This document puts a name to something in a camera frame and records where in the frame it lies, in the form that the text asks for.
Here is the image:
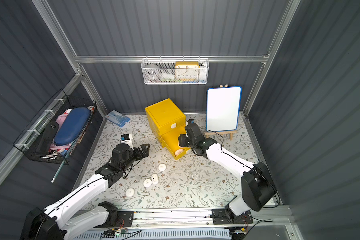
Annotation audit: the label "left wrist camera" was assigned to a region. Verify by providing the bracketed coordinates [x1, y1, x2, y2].
[120, 134, 134, 150]

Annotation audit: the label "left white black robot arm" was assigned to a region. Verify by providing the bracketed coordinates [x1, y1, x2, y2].
[20, 143, 150, 240]

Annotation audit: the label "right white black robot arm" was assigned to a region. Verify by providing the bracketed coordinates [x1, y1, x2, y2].
[178, 119, 277, 223]

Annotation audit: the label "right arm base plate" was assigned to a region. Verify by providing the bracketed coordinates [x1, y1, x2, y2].
[210, 209, 254, 225]

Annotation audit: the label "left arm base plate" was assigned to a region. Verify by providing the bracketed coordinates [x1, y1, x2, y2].
[109, 211, 135, 229]

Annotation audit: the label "white board blue frame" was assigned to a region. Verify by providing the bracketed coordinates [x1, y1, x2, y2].
[205, 86, 243, 133]

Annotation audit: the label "yellow three-drawer cabinet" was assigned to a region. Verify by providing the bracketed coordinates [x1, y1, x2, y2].
[145, 98, 186, 147]

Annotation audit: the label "black wire side basket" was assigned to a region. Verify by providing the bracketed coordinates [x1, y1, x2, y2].
[13, 90, 97, 165]

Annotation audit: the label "white earphone case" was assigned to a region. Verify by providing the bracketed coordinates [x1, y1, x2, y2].
[143, 179, 153, 188]
[158, 164, 167, 172]
[151, 174, 159, 185]

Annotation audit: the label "white tape roll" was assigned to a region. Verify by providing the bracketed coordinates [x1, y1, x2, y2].
[143, 64, 161, 82]

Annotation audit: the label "pink items in basket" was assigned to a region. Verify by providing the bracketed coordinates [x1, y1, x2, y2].
[49, 109, 72, 155]

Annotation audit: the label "white earphone case isolated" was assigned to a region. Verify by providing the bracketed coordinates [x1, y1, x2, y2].
[125, 188, 135, 198]

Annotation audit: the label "white wire wall basket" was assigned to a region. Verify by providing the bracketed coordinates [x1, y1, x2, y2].
[141, 59, 210, 85]

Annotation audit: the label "yellow alarm clock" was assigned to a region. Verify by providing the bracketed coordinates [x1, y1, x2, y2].
[175, 61, 200, 81]

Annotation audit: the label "blue oval case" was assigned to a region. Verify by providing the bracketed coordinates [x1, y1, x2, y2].
[54, 108, 92, 146]

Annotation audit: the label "aluminium front rail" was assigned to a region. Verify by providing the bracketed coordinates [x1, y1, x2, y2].
[121, 206, 296, 231]

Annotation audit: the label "small wooden easel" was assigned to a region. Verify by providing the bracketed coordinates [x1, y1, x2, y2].
[204, 84, 238, 142]

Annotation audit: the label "black object in basket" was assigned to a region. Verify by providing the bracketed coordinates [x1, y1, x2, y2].
[36, 122, 59, 154]

